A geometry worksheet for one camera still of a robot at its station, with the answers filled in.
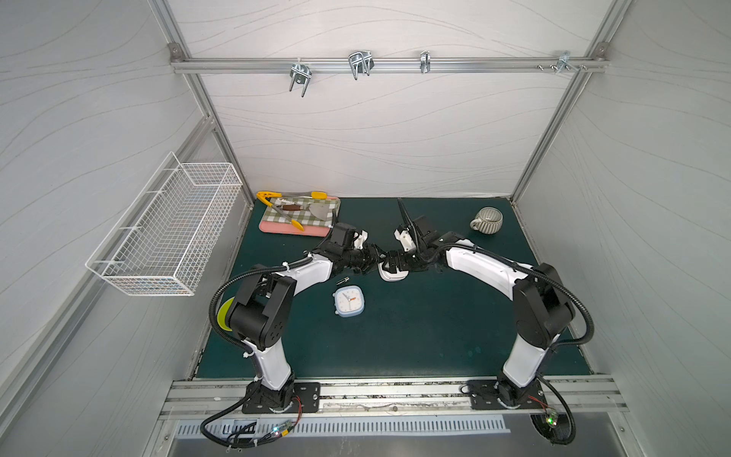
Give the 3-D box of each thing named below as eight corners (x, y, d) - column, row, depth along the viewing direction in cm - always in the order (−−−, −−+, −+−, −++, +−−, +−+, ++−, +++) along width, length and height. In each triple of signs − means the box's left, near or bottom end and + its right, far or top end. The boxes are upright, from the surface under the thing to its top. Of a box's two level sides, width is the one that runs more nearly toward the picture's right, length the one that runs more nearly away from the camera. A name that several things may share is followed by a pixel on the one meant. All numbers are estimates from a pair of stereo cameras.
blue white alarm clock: (332, 317, 89) (331, 313, 87) (335, 290, 95) (334, 286, 93) (363, 317, 89) (363, 313, 87) (364, 290, 95) (364, 286, 93)
